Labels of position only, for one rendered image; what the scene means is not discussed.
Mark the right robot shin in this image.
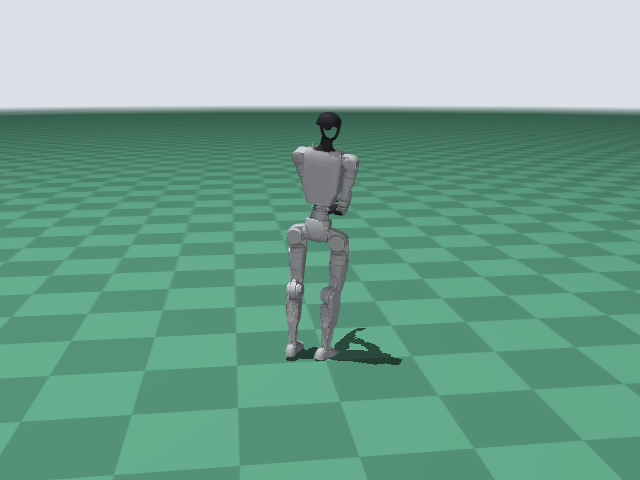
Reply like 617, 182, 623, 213
320, 290, 341, 351

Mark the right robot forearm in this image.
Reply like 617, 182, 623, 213
336, 192, 352, 216

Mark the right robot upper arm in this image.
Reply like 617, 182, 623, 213
337, 153, 360, 203

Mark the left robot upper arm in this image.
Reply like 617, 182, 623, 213
291, 146, 308, 186

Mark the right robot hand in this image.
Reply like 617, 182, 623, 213
313, 204, 343, 216

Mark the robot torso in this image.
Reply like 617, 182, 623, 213
303, 143, 346, 243

